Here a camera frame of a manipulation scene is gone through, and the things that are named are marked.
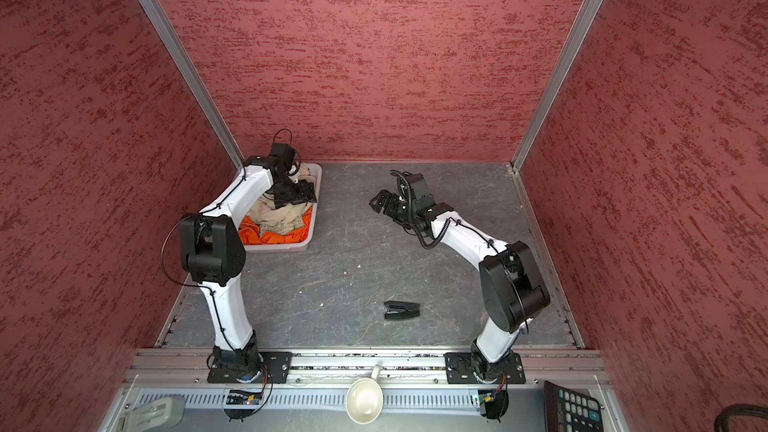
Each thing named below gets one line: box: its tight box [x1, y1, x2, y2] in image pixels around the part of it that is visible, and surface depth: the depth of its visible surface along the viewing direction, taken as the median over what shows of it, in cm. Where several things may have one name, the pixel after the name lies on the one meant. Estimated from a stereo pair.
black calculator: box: [544, 380, 604, 432], surface depth 69 cm
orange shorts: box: [238, 207, 313, 245], surface depth 89 cm
